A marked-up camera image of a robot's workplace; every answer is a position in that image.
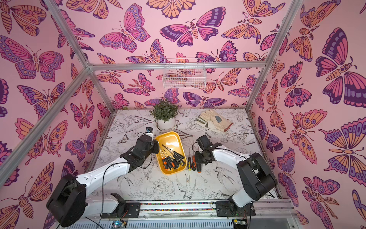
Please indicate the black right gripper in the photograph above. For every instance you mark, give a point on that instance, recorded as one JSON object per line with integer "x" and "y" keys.
{"x": 198, "y": 157}

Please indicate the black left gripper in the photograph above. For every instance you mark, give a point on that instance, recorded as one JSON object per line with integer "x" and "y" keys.
{"x": 156, "y": 145}

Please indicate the yellow plastic storage tray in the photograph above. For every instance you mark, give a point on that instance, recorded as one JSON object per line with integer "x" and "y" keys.
{"x": 171, "y": 157}

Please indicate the orange handled screwdriver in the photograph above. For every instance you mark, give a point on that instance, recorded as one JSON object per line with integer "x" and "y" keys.
{"x": 199, "y": 167}

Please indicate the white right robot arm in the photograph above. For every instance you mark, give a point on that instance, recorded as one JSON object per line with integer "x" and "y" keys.
{"x": 256, "y": 176}

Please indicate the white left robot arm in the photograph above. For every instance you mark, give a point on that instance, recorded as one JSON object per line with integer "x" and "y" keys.
{"x": 69, "y": 201}

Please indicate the large black yellow screwdriver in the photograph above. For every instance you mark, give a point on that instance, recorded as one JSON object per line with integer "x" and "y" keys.
{"x": 181, "y": 162}

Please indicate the white pot saucer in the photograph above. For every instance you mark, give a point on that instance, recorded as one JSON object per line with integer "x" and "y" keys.
{"x": 162, "y": 130}

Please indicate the white plant pot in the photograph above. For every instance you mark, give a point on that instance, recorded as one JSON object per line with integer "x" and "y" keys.
{"x": 166, "y": 124}

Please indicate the white green work glove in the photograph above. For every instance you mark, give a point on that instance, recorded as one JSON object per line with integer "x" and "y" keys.
{"x": 201, "y": 121}

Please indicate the beige work glove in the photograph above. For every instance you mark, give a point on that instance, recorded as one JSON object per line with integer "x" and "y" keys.
{"x": 223, "y": 122}

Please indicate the green potted plant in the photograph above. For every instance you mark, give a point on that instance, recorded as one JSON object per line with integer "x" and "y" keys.
{"x": 164, "y": 111}

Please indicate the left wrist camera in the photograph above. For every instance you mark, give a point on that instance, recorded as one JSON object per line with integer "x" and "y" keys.
{"x": 149, "y": 132}

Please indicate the white wire basket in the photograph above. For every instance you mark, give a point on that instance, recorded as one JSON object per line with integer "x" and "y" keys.
{"x": 185, "y": 73}

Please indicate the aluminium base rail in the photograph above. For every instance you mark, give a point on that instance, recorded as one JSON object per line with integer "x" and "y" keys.
{"x": 196, "y": 214}

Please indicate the aluminium frame bars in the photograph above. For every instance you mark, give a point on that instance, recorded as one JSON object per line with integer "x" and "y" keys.
{"x": 20, "y": 151}

